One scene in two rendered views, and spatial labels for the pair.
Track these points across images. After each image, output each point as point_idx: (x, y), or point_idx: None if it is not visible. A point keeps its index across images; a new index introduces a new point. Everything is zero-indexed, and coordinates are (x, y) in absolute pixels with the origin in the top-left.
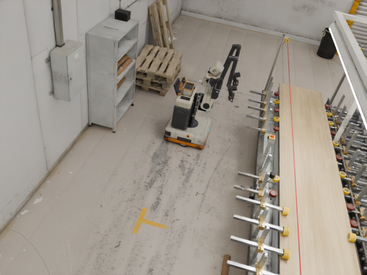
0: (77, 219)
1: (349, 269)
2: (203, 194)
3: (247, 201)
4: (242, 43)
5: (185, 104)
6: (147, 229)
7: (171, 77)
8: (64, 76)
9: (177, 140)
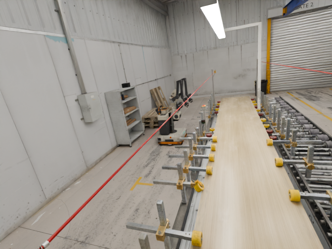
0: (97, 188)
1: (269, 159)
2: None
3: (186, 139)
4: None
5: (163, 117)
6: (139, 187)
7: None
8: (86, 106)
9: (165, 142)
